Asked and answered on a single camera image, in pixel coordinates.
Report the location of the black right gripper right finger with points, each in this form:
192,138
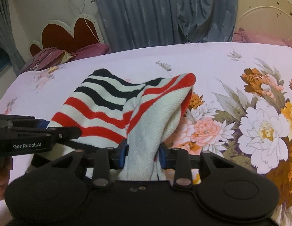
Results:
167,157

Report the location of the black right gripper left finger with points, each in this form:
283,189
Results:
117,155

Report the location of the red white black striped sweater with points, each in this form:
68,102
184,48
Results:
109,110

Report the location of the person's left hand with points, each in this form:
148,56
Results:
5,169

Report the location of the dark window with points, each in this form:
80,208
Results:
4,60

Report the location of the pink floral bed sheet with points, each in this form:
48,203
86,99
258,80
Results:
240,107

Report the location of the grey window curtain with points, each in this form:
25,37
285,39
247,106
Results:
7,42

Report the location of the maroon pillow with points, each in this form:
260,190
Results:
92,50

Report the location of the red heart-shaped headboard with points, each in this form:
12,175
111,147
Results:
84,31

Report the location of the pink pillow on far bed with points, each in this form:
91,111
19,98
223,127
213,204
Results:
252,37

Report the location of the grey blue curtain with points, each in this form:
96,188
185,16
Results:
131,24

